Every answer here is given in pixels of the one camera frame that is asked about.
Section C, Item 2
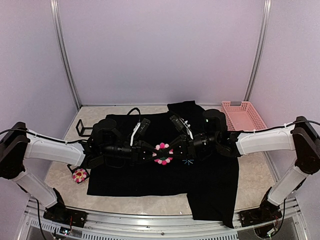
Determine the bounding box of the aluminium frame post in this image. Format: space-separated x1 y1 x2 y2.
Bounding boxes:
50 0 82 111
243 0 272 102

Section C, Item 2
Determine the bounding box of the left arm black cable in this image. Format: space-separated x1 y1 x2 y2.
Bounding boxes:
0 107 142 146

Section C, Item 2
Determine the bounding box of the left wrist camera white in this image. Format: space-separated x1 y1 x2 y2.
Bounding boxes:
130 118 151 147

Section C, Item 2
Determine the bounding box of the flower brooch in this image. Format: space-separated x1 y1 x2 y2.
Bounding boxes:
72 168 88 183
152 142 174 166

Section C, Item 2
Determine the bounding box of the right aluminium frame post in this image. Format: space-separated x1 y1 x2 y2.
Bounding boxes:
243 0 272 102

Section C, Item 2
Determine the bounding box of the left aluminium frame post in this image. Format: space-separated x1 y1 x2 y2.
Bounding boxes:
50 0 82 111

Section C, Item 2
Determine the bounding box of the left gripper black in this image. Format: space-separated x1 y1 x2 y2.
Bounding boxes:
101 138 162 166

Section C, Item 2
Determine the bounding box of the black t-shirt blue logo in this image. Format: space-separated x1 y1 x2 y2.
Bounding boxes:
87 101 239 228

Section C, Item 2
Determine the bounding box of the pink plastic basket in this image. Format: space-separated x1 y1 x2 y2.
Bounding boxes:
221 101 267 131

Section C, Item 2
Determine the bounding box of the front aluminium rail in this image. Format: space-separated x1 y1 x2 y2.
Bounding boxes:
14 197 307 240

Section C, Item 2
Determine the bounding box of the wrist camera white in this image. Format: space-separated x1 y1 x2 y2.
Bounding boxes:
130 118 151 147
169 115 194 140

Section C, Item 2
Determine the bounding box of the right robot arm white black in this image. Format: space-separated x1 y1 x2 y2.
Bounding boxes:
165 109 320 227

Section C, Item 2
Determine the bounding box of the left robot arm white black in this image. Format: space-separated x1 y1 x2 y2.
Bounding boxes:
0 118 160 228

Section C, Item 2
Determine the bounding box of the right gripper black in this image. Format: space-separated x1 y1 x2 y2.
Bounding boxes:
161 132 218 161

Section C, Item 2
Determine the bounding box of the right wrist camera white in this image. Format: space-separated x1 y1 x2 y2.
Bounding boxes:
169 115 194 140

